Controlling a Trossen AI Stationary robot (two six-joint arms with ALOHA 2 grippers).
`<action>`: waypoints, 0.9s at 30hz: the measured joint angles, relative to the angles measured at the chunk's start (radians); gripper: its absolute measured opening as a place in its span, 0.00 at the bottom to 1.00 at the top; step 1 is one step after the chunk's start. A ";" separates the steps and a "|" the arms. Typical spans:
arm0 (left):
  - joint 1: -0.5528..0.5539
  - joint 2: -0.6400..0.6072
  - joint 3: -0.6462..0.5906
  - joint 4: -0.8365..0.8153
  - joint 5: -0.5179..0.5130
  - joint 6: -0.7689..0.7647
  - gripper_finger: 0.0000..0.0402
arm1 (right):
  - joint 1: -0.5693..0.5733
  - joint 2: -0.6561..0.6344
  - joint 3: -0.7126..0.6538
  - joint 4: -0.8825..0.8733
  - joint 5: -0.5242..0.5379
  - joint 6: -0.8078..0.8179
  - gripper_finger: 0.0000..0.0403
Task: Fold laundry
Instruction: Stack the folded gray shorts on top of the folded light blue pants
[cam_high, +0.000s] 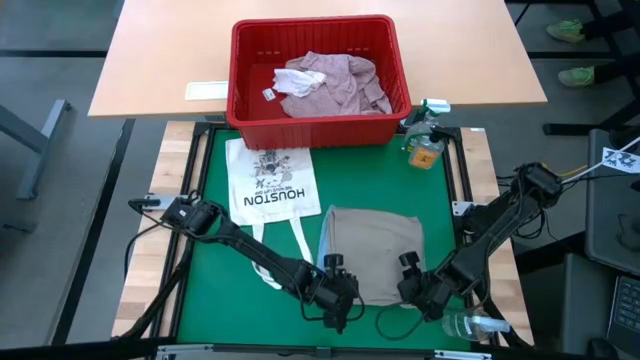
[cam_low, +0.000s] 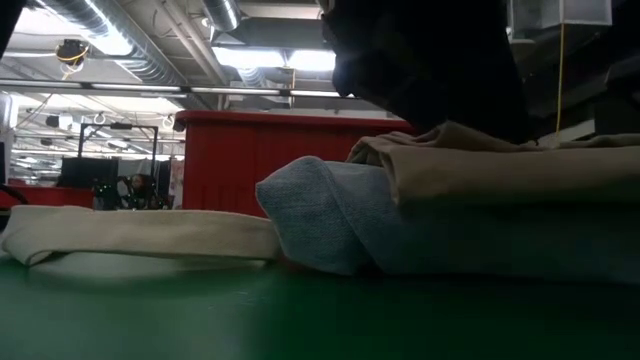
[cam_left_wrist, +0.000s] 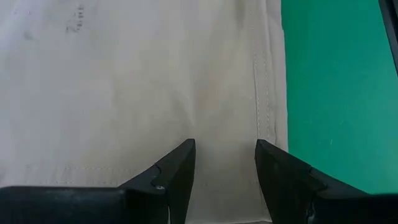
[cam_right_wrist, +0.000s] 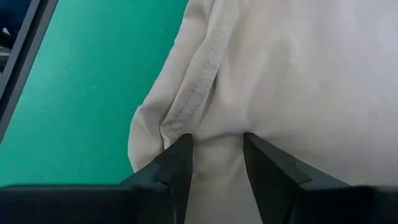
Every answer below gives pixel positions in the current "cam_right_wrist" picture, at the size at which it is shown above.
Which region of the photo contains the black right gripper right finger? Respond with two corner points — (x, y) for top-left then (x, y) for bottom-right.
(244, 133), (352, 224)

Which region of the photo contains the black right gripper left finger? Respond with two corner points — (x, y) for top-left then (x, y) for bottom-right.
(119, 133), (194, 224)

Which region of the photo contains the beige garment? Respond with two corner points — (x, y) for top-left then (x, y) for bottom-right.
(127, 0), (398, 224)

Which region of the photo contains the green table mat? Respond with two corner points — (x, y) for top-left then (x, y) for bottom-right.
(0, 0), (189, 187)

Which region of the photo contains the black metal table frame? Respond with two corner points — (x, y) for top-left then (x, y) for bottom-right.
(0, 0), (59, 144)

